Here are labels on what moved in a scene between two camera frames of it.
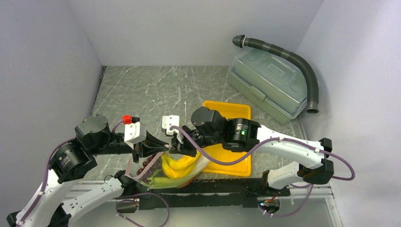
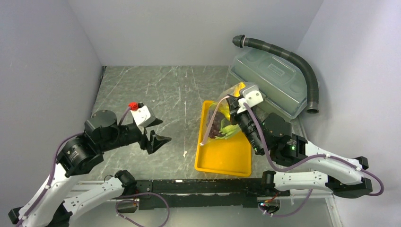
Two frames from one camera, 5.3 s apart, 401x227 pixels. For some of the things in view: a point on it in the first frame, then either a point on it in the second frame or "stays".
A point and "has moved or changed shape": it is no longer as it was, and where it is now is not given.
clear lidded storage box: [274, 82] stays
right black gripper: [179, 145] -> [233, 108]
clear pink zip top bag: [166, 169] has moved or changed shape
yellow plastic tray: [229, 109] stays
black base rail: [221, 193] stays
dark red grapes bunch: [155, 167] has moved or changed shape
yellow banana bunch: [177, 169] -> [223, 106]
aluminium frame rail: [82, 186] stays
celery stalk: [159, 182] has moved or changed shape
